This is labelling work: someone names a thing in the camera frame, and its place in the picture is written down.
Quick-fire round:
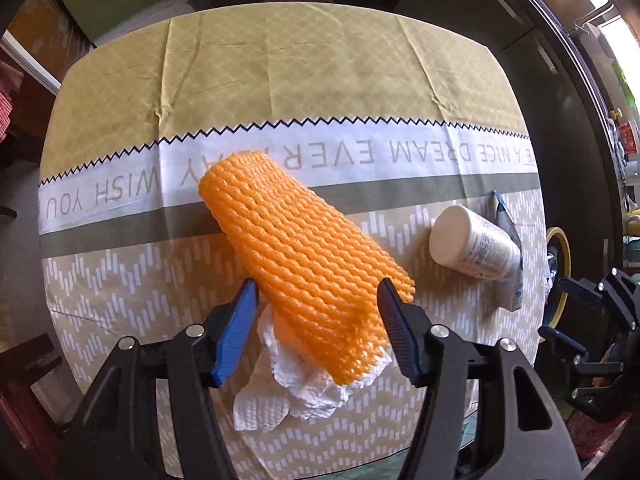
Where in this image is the kitchen window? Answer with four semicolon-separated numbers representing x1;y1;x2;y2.
565;0;640;111

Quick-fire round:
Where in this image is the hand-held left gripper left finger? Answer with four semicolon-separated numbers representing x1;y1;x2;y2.
62;277;261;480

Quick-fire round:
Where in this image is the patterned tablecloth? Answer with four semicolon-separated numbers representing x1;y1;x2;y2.
39;7;549;480

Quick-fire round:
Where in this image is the orange foam fruit net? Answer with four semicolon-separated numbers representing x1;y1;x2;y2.
197;152;416;387

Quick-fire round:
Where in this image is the red checked apron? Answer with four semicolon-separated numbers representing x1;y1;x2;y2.
0;62;26;144

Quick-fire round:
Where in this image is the white plastic bottle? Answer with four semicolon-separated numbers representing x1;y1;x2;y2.
428;205;523;281

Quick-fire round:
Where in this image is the white tissue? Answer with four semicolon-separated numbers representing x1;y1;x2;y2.
232;305;394;433

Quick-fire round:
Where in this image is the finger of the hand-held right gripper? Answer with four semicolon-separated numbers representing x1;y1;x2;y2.
538;325;636;423
556;269;640;331

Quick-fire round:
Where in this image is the dark blue yellow-rimmed trash bin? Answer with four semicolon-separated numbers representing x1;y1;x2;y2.
545;227;574;319

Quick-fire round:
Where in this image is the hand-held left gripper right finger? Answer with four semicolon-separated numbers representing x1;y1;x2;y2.
377;277;583;480

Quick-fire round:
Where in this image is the dark wooden chair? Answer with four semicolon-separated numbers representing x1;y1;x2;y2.
0;332;76;466

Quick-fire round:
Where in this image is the grey foil packet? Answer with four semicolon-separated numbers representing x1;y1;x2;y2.
487;190;526;312

